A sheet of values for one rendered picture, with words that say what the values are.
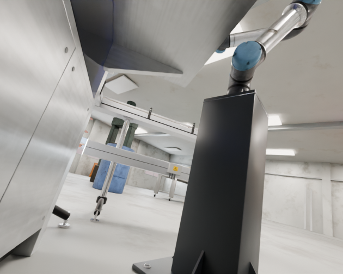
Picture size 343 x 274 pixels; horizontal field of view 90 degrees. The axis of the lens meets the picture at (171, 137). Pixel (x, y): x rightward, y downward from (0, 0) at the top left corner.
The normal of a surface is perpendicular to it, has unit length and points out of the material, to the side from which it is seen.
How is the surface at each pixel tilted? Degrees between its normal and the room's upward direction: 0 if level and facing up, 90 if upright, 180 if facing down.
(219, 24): 180
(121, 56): 90
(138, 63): 90
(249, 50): 96
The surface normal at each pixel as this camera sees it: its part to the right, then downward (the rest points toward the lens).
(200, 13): -0.22, 0.93
